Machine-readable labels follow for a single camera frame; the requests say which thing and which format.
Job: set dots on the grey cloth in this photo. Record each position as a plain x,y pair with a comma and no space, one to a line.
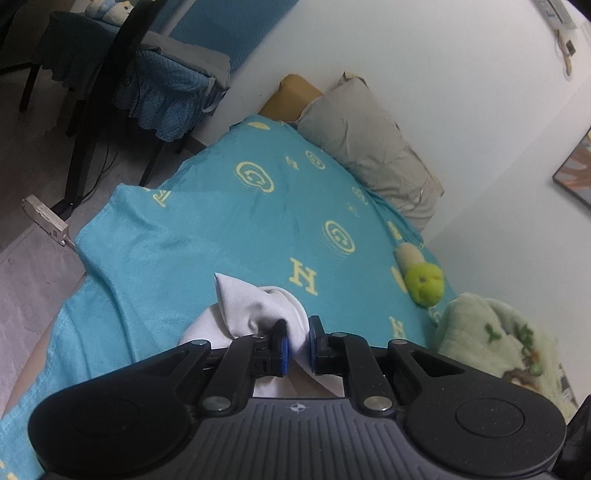
194,55

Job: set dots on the white table with black legs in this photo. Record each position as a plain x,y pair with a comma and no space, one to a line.
106,92

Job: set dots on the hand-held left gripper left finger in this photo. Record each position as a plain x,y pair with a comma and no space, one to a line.
284,350

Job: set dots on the white printed t-shirt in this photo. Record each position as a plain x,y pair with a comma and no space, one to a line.
249,309

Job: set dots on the blue covered chair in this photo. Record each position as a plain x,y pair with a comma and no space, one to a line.
175,87
69,46

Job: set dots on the green plush toy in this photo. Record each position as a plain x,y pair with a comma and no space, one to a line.
425,281

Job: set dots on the green lion print blanket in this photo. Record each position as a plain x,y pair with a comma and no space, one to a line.
498,337

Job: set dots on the grey pillow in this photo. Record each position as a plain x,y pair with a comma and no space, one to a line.
369,147

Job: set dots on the beige power strip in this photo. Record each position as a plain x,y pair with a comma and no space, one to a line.
44,217

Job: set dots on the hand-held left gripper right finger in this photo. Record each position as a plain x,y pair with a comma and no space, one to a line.
313,350

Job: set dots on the teal patterned bedsheet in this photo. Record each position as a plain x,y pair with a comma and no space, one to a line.
207,230

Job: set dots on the framed wall picture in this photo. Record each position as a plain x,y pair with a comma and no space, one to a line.
577,170

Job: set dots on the mustard yellow cushion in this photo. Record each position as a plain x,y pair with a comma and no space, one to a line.
291,94

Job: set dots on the white wall fixture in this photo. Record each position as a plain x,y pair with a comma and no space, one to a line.
561,27

